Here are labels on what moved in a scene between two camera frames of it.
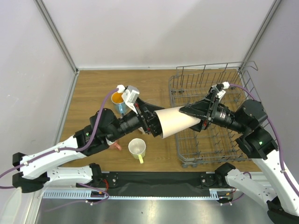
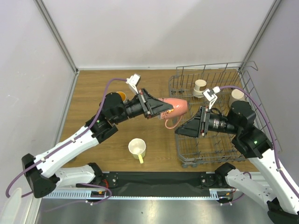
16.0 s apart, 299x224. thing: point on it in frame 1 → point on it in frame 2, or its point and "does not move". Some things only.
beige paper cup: [172, 120] → [237, 94]
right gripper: [210, 111] → [203, 122]
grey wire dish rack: [216, 143] does not move
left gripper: [147, 110] → [153, 106]
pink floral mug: [115, 145] → [180, 108]
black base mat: [156, 184] does not move
